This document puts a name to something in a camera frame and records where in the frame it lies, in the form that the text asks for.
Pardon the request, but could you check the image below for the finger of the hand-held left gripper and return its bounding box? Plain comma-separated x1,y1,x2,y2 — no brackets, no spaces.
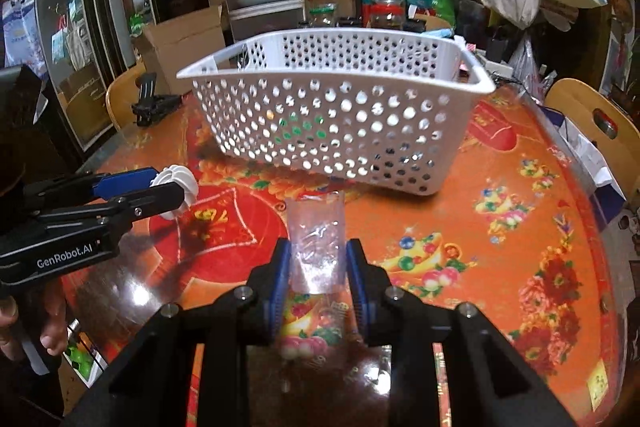
22,166,166,210
37,183,185,238

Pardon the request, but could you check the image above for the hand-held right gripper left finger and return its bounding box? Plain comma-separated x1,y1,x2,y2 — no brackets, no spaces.
62,238,293,427

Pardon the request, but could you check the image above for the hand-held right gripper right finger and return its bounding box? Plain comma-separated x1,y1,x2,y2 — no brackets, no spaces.
346,238,576,427

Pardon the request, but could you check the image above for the white ribbed soft ball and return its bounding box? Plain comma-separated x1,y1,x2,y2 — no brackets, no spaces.
150,164,200,222

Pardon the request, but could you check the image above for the clear plastic bag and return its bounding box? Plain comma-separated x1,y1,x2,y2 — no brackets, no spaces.
286,191,347,295
507,32,546,100

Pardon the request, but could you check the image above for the green packet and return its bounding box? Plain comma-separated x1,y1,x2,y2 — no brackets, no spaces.
277,114,326,148

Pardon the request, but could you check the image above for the white perforated plastic basket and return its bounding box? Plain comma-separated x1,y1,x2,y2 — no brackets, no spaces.
176,28,497,198

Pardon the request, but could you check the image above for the person's left hand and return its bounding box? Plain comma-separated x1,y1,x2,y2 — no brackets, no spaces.
0,284,68,360

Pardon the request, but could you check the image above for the black clamp stand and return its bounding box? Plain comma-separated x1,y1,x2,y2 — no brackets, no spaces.
131,73,185,128

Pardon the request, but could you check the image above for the wooden chair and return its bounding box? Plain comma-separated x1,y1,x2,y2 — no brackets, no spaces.
106,62,151,130
542,78,640,188

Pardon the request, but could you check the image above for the open cardboard box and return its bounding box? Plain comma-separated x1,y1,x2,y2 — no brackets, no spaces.
132,4,231,95

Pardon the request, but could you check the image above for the blue white plastic bag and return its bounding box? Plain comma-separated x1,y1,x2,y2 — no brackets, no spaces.
2,0,48,78

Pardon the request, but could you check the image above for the green lid glass jar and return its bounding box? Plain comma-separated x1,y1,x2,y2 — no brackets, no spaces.
307,4,337,28

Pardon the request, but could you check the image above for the white power strip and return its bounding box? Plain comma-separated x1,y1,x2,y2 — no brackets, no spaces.
472,49,516,75

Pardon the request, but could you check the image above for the blue paper bag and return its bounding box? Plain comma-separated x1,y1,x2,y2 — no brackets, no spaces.
542,107,628,228

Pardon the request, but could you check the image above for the red lid glass jar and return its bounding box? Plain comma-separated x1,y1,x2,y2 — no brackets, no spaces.
370,0,406,30

